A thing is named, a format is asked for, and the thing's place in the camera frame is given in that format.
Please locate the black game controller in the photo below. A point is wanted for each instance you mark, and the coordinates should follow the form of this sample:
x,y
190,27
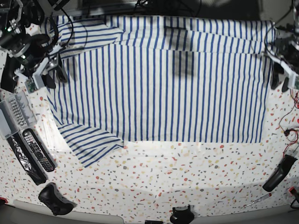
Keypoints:
x,y
48,197

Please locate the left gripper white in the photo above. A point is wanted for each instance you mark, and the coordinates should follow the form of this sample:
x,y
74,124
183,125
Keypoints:
x,y
292,80

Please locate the blue striped white t-shirt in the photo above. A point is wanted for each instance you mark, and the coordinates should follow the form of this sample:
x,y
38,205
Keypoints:
x,y
93,128

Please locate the black remote control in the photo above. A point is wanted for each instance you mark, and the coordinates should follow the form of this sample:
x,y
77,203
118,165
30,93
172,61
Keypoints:
x,y
38,150

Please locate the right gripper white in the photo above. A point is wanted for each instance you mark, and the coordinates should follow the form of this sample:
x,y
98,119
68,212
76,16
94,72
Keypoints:
x,y
40,77

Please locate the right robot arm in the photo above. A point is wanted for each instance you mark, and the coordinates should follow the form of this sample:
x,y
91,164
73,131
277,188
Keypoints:
x,y
29,57

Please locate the black foil packet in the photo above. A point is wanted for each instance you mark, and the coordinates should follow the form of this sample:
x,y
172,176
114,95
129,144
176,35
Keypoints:
x,y
26,160

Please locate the black handheld device right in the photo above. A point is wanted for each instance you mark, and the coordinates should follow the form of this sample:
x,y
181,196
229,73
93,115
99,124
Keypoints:
x,y
280,173

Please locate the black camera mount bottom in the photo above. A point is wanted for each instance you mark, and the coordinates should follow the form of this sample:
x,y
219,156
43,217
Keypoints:
x,y
182,215

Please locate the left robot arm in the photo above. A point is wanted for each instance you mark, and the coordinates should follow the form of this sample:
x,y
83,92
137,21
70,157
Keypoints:
x,y
288,44

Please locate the black tube left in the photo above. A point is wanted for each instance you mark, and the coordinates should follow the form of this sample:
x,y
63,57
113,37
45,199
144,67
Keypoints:
x,y
9,79

